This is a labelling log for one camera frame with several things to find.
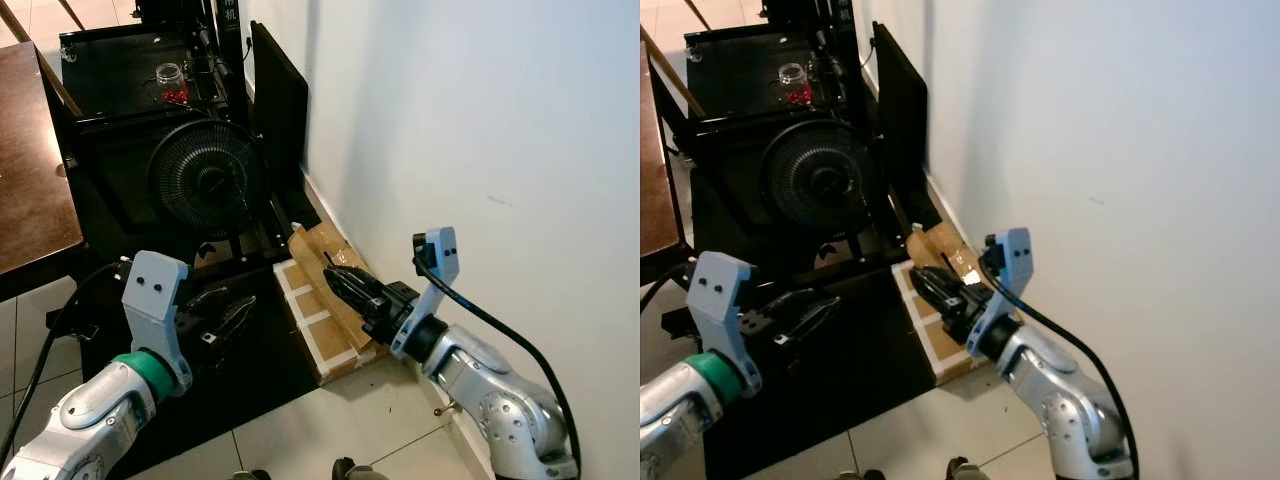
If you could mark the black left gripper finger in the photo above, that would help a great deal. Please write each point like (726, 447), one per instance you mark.
(792, 298)
(820, 315)
(212, 298)
(238, 315)

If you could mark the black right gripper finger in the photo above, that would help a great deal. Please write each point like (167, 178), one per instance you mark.
(350, 300)
(932, 298)
(940, 276)
(355, 276)

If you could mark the flat taped cardboard box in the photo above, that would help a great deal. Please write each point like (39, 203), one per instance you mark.
(320, 320)
(925, 340)

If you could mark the black floor mat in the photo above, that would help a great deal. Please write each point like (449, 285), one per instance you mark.
(250, 370)
(870, 380)

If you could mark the black round fan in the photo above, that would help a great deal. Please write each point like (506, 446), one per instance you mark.
(205, 180)
(820, 180)

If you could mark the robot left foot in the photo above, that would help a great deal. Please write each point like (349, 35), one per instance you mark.
(250, 475)
(856, 475)

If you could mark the black metal cart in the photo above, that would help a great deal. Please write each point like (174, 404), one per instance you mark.
(730, 130)
(110, 130)

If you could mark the black flat panel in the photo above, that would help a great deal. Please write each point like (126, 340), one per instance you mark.
(900, 100)
(280, 95)

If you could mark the dark brown wooden table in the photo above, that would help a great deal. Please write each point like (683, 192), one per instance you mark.
(30, 170)
(658, 170)

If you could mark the glass jar with red contents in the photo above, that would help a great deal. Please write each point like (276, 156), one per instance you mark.
(172, 85)
(795, 85)

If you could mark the long brown wooden slat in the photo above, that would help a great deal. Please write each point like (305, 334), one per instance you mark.
(668, 70)
(50, 70)

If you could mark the short brown wooden slat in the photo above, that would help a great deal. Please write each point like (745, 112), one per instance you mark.
(695, 13)
(73, 13)

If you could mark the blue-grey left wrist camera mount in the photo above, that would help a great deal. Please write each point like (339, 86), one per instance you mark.
(155, 290)
(722, 290)

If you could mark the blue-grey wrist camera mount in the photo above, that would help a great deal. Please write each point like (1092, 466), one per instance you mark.
(155, 290)
(1012, 255)
(722, 290)
(438, 255)

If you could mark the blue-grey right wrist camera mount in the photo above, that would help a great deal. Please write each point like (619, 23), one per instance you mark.
(438, 255)
(1012, 255)

